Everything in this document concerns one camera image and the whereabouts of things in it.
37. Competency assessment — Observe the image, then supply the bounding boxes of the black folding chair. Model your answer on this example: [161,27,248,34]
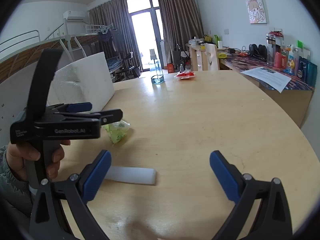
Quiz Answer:
[116,52,141,81]

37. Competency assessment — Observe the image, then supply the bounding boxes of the person's left forearm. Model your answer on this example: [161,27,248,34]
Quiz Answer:
[0,145,34,218]

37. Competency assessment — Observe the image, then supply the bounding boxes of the person's left hand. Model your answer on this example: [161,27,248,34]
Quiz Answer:
[6,139,72,180]

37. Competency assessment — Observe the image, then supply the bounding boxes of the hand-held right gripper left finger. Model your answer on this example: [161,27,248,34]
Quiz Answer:
[29,149,112,240]

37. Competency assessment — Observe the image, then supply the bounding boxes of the red snack packet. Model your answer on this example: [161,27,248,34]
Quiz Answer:
[174,71,196,81]

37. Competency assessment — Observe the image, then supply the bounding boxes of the dark blue bottle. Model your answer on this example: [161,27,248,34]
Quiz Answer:
[297,56,308,81]

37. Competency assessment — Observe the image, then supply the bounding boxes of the yellow cartoon bottle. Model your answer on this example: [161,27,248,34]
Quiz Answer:
[285,44,296,75]

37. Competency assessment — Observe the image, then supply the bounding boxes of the cartoon wall poster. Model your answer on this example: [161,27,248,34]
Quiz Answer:
[245,0,271,24]

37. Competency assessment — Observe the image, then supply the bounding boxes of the white tissue pack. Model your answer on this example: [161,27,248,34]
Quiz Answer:
[104,166,157,186]

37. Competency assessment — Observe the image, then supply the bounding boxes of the clear blue spray bottle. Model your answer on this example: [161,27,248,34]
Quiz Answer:
[151,59,164,85]

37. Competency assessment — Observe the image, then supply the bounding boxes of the metal bunk bed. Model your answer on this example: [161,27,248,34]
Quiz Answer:
[0,29,84,85]
[84,23,134,80]

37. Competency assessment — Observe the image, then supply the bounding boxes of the black handbag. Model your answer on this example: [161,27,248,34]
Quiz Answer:
[172,44,188,67]

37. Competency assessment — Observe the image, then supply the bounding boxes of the folded blue quilt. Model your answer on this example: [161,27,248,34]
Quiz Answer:
[106,56,124,68]

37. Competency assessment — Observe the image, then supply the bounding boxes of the metal bed ladder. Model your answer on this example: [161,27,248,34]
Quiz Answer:
[59,35,86,63]

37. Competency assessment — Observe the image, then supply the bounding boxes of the hanging dark clothes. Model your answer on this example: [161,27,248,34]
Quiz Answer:
[97,28,113,43]

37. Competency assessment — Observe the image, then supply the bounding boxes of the tall clear bottle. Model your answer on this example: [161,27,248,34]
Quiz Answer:
[266,32,277,65]

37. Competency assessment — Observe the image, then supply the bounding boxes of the white paper sheet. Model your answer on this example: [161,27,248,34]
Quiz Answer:
[240,66,292,93]

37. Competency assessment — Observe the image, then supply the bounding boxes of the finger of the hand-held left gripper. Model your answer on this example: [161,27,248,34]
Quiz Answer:
[59,109,123,126]
[65,102,93,113]

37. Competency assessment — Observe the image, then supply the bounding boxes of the glass balcony door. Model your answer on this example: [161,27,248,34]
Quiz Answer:
[126,0,166,71]

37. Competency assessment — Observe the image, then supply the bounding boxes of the green packet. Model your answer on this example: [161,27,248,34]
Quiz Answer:
[103,120,131,145]

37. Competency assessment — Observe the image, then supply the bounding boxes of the white foam box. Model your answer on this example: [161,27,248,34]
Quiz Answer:
[0,52,116,145]

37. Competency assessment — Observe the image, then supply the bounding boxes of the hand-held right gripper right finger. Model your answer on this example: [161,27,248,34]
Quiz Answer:
[209,150,293,240]

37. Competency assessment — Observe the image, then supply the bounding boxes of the brown curtain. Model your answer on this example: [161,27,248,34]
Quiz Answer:
[156,0,205,68]
[88,0,141,73]

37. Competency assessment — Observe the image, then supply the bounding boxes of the black headphones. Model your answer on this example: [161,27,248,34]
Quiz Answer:
[248,43,268,61]

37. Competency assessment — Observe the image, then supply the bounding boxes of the white air conditioner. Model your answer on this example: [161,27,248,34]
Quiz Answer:
[62,10,86,22]

